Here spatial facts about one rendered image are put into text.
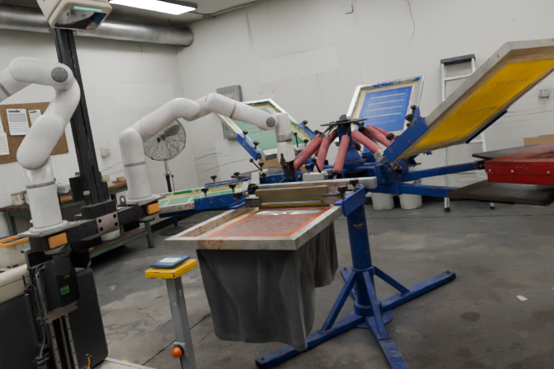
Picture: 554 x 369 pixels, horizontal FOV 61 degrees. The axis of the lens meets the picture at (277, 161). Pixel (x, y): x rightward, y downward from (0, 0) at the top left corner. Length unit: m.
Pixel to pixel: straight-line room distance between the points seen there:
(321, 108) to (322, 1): 1.43
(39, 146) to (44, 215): 0.25
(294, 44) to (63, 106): 5.21
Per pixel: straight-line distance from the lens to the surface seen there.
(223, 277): 1.97
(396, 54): 6.30
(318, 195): 2.20
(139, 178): 2.11
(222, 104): 2.14
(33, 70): 1.79
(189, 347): 1.83
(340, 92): 6.50
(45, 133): 1.76
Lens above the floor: 1.43
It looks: 6 degrees down
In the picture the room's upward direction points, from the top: 8 degrees counter-clockwise
